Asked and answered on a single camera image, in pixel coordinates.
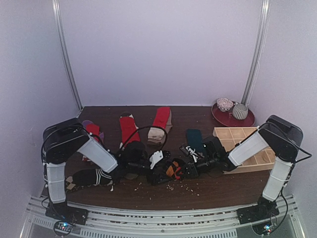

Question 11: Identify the black red yellow argyle sock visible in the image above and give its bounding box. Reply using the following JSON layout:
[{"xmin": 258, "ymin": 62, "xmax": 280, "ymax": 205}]
[{"xmin": 163, "ymin": 158, "xmax": 187, "ymax": 180}]

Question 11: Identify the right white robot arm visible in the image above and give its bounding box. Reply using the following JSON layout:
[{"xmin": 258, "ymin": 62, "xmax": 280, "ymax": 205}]
[{"xmin": 180, "ymin": 115, "xmax": 304, "ymax": 219}]

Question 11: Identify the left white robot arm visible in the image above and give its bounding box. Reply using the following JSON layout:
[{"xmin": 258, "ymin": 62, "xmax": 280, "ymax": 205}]
[{"xmin": 41, "ymin": 118, "xmax": 170, "ymax": 220}]

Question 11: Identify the red white patterned sock pair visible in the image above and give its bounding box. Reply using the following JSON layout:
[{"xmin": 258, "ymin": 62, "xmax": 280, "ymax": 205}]
[{"xmin": 119, "ymin": 113, "xmax": 138, "ymax": 149}]

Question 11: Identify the wooden compartment tray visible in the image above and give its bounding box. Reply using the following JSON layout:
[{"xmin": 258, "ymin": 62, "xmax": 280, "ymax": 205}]
[{"xmin": 213, "ymin": 127, "xmax": 275, "ymax": 174}]

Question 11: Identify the dark green christmas sock pair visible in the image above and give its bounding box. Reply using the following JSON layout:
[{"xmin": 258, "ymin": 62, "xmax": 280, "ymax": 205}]
[{"xmin": 186, "ymin": 129, "xmax": 206, "ymax": 157}]

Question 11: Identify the red beige sock pair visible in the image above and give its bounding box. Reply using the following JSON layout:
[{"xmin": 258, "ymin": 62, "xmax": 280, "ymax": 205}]
[{"xmin": 148, "ymin": 107, "xmax": 172, "ymax": 145}]

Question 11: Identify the red round plate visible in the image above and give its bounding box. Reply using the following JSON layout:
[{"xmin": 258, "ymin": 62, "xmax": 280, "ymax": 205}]
[{"xmin": 211, "ymin": 103, "xmax": 255, "ymax": 127}]

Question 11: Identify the red purple sock pair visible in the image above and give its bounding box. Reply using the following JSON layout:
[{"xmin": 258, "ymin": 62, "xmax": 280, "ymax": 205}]
[{"xmin": 81, "ymin": 120, "xmax": 106, "ymax": 164}]

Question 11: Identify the black white striped sock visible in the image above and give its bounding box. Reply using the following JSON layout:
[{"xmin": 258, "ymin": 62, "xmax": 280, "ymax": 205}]
[{"xmin": 72, "ymin": 169, "xmax": 112, "ymax": 186}]

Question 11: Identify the grey striped cup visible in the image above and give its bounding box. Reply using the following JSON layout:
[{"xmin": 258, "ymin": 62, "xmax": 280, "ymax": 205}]
[{"xmin": 232, "ymin": 103, "xmax": 249, "ymax": 120}]

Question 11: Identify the white dotted bowl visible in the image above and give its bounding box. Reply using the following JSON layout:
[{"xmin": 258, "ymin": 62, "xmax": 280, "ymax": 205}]
[{"xmin": 216, "ymin": 98, "xmax": 234, "ymax": 112}]

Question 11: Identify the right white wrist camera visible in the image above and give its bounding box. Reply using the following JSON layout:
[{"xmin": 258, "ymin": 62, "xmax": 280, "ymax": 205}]
[{"xmin": 179, "ymin": 145, "xmax": 201, "ymax": 163}]

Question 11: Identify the left black cable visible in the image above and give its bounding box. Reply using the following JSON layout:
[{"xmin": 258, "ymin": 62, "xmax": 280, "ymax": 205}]
[{"xmin": 118, "ymin": 125, "xmax": 168, "ymax": 152}]

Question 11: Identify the black cable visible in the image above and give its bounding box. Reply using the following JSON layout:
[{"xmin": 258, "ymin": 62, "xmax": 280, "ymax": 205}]
[
  {"xmin": 118, "ymin": 125, "xmax": 168, "ymax": 152},
  {"xmin": 268, "ymin": 146, "xmax": 313, "ymax": 228}
]

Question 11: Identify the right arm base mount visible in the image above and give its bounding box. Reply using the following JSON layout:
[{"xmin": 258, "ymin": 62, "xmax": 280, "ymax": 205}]
[{"xmin": 237, "ymin": 201, "xmax": 279, "ymax": 236}]

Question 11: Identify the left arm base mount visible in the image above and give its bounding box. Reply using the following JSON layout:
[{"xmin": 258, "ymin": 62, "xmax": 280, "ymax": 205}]
[{"xmin": 45, "ymin": 204, "xmax": 89, "ymax": 237}]

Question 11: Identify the right black cable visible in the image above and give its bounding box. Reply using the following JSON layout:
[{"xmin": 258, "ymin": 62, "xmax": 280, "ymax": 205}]
[{"xmin": 268, "ymin": 146, "xmax": 313, "ymax": 228}]

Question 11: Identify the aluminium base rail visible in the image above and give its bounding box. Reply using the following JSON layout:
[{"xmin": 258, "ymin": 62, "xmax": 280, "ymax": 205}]
[{"xmin": 18, "ymin": 196, "xmax": 308, "ymax": 238}]

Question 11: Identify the right aluminium frame post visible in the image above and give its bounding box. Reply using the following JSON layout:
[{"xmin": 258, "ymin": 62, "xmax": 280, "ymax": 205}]
[{"xmin": 241, "ymin": 0, "xmax": 270, "ymax": 107}]

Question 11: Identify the aluminium frame post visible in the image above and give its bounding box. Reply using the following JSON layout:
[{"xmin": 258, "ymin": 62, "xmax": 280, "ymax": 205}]
[
  {"xmin": 52, "ymin": 0, "xmax": 84, "ymax": 111},
  {"xmin": 241, "ymin": 0, "xmax": 270, "ymax": 107}
]

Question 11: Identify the left aluminium frame post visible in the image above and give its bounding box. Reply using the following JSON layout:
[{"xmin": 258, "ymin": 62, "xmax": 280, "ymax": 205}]
[{"xmin": 52, "ymin": 0, "xmax": 84, "ymax": 111}]

